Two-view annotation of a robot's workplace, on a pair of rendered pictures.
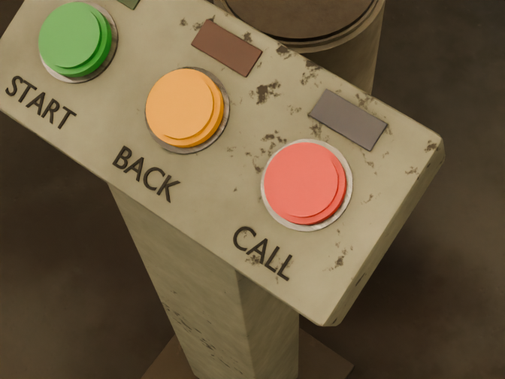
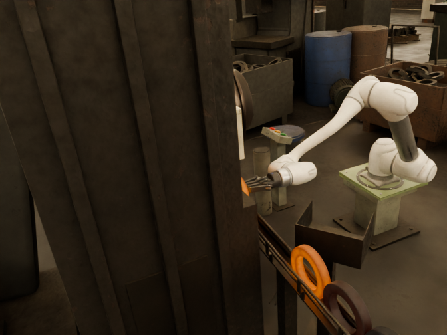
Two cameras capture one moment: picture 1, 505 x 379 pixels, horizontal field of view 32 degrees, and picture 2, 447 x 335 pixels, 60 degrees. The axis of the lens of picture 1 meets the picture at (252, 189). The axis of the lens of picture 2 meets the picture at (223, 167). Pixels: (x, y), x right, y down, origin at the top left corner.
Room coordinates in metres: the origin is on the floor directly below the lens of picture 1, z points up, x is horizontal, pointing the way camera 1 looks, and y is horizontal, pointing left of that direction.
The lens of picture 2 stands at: (2.74, 0.81, 1.62)
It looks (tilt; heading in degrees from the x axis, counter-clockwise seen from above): 26 degrees down; 206
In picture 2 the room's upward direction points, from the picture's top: 5 degrees counter-clockwise
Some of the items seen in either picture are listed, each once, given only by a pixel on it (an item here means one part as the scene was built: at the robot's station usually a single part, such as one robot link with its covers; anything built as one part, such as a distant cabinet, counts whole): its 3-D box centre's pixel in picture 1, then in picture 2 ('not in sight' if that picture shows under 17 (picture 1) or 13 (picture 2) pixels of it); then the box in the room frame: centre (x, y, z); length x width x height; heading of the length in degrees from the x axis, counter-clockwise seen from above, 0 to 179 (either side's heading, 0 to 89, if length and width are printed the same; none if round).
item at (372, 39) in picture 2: not in sight; (362, 61); (-2.88, 0.28, 0.45); 0.59 x 0.59 x 0.89
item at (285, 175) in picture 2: not in sight; (281, 177); (1.17, 0.34, 0.75); 0.09 x 0.06 x 0.09; 49
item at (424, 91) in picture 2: not in sight; (417, 101); (-1.54, 0.97, 0.33); 0.93 x 0.73 x 0.66; 56
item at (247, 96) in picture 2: not in sight; (235, 101); (1.16, 0.12, 1.11); 0.28 x 0.06 x 0.28; 49
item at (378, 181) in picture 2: not in sight; (378, 173); (0.33, 0.73, 0.41); 0.22 x 0.18 x 0.06; 44
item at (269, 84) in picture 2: not in sight; (237, 94); (-1.35, -0.93, 0.39); 1.03 x 0.83 x 0.77; 154
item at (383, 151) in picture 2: not in sight; (384, 155); (0.35, 0.75, 0.54); 0.18 x 0.16 x 0.22; 62
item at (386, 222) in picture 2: not in sight; (376, 207); (0.34, 0.74, 0.16); 0.40 x 0.40 x 0.31; 47
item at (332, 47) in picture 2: not in sight; (326, 68); (-2.50, -0.12, 0.45); 0.59 x 0.59 x 0.89
